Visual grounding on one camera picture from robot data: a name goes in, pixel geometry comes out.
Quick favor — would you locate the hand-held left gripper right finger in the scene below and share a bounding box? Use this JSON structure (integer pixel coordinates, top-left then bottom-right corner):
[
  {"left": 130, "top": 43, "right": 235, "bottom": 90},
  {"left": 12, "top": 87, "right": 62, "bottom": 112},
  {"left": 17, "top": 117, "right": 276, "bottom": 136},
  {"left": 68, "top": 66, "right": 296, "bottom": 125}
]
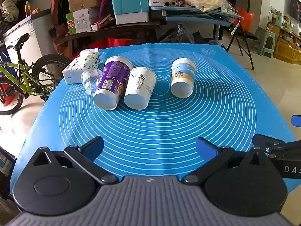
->
[{"left": 182, "top": 137, "right": 270, "bottom": 185}]

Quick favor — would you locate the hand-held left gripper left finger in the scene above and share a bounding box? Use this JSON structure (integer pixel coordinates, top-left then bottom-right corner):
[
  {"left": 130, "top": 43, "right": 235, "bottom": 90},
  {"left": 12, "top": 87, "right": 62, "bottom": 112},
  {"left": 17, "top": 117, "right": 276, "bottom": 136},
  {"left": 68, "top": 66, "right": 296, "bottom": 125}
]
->
[{"left": 32, "top": 136, "right": 119, "bottom": 185}]

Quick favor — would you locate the clear plastic cup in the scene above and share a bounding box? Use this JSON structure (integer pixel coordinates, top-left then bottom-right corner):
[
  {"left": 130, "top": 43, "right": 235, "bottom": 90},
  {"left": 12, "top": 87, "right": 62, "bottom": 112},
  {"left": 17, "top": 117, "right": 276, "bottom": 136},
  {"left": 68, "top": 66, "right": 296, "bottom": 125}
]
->
[{"left": 81, "top": 69, "right": 103, "bottom": 96}]

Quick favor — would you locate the purple paper cup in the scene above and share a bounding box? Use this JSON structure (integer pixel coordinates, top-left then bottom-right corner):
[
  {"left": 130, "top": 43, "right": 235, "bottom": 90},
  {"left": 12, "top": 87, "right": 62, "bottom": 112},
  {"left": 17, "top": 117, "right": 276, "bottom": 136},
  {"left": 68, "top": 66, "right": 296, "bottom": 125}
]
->
[{"left": 93, "top": 56, "right": 134, "bottom": 111}]

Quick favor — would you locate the blue and yellow paper cup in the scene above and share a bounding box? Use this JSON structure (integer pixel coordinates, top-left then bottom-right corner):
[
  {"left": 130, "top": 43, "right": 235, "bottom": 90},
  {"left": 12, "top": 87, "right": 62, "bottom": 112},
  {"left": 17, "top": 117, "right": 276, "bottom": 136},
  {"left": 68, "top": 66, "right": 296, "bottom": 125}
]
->
[{"left": 170, "top": 58, "right": 197, "bottom": 98}]

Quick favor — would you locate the white paper cup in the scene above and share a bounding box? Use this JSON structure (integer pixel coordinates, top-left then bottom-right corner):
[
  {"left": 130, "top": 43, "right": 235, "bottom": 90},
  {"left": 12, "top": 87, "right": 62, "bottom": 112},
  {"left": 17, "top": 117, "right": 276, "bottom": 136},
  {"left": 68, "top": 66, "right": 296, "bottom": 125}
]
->
[{"left": 124, "top": 67, "right": 157, "bottom": 110}]

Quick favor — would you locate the blue silicone mat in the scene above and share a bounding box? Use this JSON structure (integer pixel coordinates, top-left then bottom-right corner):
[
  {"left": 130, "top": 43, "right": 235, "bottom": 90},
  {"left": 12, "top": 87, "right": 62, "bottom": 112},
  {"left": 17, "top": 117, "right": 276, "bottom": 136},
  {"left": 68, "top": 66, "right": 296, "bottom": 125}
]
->
[{"left": 9, "top": 43, "right": 297, "bottom": 194}]

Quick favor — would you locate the wooden cabinet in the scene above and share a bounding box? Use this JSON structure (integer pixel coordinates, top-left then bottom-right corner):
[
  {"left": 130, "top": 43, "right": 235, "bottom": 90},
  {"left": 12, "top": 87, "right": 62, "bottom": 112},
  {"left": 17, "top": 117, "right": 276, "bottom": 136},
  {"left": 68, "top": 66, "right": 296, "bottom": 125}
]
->
[{"left": 267, "top": 23, "right": 301, "bottom": 64}]

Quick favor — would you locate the white tissue pack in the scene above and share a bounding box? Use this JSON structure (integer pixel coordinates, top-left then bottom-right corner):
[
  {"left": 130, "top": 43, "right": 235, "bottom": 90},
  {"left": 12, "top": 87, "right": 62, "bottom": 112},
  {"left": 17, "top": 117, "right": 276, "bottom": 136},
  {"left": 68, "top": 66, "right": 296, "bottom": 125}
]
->
[{"left": 62, "top": 48, "right": 101, "bottom": 85}]

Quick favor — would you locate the grey plastic stool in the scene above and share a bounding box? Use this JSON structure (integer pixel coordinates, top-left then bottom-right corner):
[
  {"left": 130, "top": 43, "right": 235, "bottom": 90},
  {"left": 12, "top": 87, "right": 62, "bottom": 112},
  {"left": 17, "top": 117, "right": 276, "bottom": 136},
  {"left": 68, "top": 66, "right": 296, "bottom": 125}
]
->
[{"left": 254, "top": 27, "right": 276, "bottom": 58}]

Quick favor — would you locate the green bicycle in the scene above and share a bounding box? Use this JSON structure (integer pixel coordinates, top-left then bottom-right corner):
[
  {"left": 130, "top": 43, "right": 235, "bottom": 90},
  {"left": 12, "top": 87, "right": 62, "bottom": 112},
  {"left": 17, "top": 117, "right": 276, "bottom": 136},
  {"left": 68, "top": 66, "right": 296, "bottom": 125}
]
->
[{"left": 0, "top": 33, "right": 72, "bottom": 116}]

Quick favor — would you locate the red plastic bag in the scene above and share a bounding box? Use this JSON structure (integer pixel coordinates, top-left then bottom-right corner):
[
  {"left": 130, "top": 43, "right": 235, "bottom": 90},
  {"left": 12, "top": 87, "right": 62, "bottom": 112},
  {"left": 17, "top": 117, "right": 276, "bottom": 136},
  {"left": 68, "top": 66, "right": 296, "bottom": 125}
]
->
[{"left": 233, "top": 7, "right": 255, "bottom": 32}]

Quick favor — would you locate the dark curved table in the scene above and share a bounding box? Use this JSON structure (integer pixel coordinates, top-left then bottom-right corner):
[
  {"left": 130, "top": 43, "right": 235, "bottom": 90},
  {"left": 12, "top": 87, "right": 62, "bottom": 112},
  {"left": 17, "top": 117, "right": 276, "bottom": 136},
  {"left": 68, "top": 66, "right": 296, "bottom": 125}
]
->
[{"left": 53, "top": 21, "right": 165, "bottom": 55}]

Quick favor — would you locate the white refrigerator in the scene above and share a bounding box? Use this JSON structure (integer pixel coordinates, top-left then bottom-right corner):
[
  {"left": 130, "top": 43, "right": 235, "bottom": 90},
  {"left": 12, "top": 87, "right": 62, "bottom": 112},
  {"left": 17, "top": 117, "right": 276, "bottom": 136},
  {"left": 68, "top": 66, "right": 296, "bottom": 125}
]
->
[{"left": 0, "top": 16, "right": 47, "bottom": 72}]

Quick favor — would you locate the green and white carton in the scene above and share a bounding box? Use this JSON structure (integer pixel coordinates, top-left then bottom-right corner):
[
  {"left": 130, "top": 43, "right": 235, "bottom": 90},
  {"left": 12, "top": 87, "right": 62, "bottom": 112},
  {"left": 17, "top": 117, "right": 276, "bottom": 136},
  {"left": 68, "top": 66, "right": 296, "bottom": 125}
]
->
[{"left": 65, "top": 7, "right": 99, "bottom": 34}]

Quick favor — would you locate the white storage box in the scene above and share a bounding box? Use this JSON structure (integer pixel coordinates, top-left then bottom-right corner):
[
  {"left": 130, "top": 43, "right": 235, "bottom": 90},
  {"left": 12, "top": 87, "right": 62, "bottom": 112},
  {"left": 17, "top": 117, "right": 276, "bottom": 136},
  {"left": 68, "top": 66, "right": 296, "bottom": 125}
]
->
[{"left": 115, "top": 12, "right": 150, "bottom": 25}]

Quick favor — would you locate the blue desk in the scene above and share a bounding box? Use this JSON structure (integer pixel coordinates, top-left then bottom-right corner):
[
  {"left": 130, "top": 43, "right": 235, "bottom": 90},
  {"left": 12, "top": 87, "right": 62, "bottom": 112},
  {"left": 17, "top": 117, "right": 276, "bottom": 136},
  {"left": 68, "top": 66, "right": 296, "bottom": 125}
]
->
[{"left": 150, "top": 6, "right": 240, "bottom": 46}]

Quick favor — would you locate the purple plastic rack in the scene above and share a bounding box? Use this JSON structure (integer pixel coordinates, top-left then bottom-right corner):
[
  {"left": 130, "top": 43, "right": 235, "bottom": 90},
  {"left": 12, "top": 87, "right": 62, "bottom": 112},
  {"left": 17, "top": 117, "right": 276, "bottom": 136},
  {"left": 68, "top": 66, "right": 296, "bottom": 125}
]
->
[{"left": 98, "top": 0, "right": 116, "bottom": 22}]

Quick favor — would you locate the white tray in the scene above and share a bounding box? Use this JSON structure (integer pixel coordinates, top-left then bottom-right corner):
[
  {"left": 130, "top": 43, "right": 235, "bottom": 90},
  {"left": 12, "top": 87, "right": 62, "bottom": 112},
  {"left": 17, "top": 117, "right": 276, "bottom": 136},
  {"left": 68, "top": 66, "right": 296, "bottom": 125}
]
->
[{"left": 148, "top": 0, "right": 179, "bottom": 7}]

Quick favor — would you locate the beige cloth bundle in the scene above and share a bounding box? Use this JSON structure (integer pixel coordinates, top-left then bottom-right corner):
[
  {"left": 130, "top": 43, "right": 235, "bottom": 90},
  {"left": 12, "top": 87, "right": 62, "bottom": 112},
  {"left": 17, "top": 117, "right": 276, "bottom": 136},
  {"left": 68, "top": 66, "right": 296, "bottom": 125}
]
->
[{"left": 0, "top": 0, "right": 20, "bottom": 23}]

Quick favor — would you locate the wall poster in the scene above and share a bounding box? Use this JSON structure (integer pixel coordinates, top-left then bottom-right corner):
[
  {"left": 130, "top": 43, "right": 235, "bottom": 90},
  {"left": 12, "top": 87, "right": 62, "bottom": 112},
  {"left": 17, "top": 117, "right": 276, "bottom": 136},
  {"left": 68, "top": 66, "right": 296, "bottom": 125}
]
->
[{"left": 290, "top": 0, "right": 301, "bottom": 22}]

